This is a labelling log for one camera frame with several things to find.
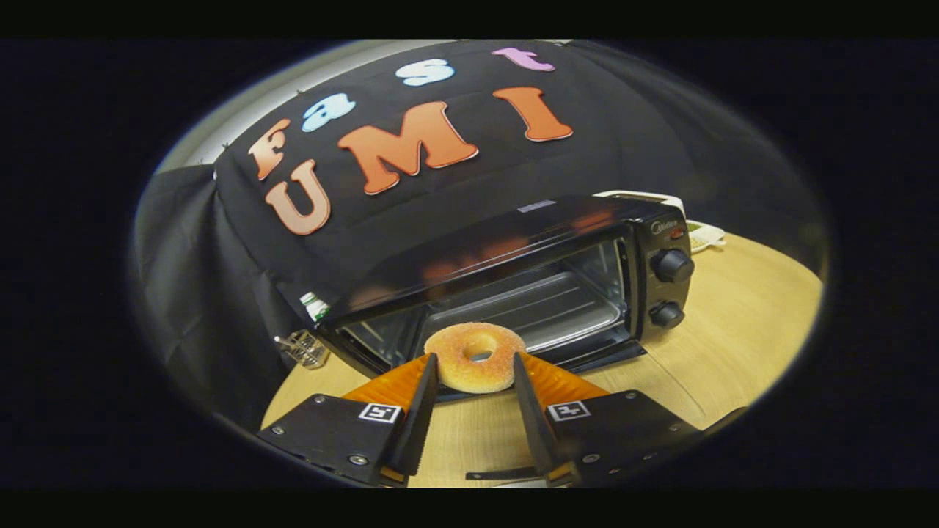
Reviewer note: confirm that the white bottle with green label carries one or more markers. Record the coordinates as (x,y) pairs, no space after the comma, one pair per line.
(315,306)

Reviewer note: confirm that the metal oven tray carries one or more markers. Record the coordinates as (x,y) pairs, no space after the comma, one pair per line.
(557,312)

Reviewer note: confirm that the white divided seasoning dish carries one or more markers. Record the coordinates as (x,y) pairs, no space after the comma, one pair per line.
(706,236)

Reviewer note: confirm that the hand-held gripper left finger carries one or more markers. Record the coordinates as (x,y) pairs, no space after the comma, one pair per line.
(414,418)

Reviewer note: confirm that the sugared donut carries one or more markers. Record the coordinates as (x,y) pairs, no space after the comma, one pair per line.
(455,367)

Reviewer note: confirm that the black toaster oven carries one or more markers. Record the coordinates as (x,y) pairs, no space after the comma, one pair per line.
(513,235)

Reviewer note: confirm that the white bread toaster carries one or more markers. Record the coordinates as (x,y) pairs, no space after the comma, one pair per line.
(645,198)

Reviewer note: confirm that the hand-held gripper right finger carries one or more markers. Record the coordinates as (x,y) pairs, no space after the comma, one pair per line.
(535,418)

